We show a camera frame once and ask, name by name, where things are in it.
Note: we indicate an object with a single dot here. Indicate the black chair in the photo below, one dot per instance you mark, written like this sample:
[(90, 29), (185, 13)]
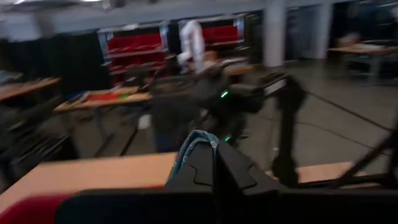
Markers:
[(34, 143)]

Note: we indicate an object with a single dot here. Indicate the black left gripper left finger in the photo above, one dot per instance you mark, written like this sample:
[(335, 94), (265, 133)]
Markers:
[(199, 174)]

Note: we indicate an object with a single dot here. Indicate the red bin shelf rack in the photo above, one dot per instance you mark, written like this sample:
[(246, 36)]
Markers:
[(220, 32), (133, 43)]

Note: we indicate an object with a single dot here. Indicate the black partition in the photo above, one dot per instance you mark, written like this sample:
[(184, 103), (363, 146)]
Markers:
[(77, 62)]

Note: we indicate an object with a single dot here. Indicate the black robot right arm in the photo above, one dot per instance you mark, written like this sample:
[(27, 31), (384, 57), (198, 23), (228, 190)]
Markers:
[(289, 124)]

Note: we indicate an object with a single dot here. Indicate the teal dotted button shirt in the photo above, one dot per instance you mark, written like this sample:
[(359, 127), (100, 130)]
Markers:
[(192, 140)]

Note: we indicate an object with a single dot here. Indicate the background wooden table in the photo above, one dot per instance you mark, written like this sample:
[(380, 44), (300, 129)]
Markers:
[(363, 48), (28, 87), (102, 101), (236, 68)]

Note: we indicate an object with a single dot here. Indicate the red plastic laundry basket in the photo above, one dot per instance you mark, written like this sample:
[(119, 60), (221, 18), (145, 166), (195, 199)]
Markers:
[(28, 211)]

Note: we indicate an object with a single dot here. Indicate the light wooden desk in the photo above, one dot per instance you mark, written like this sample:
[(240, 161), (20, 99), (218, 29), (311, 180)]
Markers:
[(93, 171)]

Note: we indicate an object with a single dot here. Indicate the white pillar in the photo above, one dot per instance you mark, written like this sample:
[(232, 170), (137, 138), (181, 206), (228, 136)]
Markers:
[(275, 31), (323, 31)]

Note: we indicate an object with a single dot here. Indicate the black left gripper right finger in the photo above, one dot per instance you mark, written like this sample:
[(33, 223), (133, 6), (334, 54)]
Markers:
[(236, 174)]

